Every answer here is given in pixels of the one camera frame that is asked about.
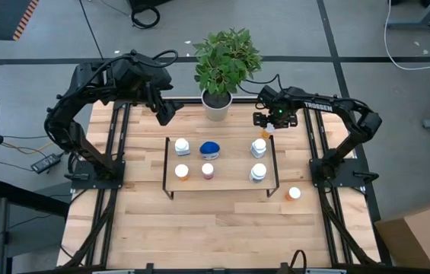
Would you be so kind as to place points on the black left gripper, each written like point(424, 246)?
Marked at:
point(155, 95)

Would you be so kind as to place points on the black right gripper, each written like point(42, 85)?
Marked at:
point(277, 110)

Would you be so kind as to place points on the orange pill bottle white cap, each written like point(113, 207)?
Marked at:
point(181, 171)
point(265, 134)
point(293, 193)

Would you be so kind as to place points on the white medicine bottle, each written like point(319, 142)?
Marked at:
point(259, 146)

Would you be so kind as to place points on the white bottle blue label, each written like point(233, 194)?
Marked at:
point(182, 146)

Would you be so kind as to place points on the clear antacid jar blue lid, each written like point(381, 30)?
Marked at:
point(209, 149)

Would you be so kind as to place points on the white aspirin bottle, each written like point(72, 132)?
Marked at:
point(258, 171)

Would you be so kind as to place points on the pink bottle white cap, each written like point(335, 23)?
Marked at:
point(207, 169)

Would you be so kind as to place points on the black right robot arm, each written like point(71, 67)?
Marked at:
point(351, 110)

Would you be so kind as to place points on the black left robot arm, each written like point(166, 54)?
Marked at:
point(66, 125)

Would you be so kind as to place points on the wooden shelf black metal legs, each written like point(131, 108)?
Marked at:
point(230, 160)

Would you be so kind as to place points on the white plant pot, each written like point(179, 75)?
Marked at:
point(216, 112)

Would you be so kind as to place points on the green leafy plant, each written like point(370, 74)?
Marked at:
point(224, 61)

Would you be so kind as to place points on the black power adapter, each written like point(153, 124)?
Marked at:
point(45, 163)

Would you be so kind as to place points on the grey desk leg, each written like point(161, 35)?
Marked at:
point(420, 24)

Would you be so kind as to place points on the black desk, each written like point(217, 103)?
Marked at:
point(20, 228)

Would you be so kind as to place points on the brown cardboard box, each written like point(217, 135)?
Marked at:
point(424, 239)

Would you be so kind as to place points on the black mat orange stripes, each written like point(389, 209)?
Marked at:
point(1, 19)

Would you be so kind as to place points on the black metal table frame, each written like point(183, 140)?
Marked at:
point(121, 129)

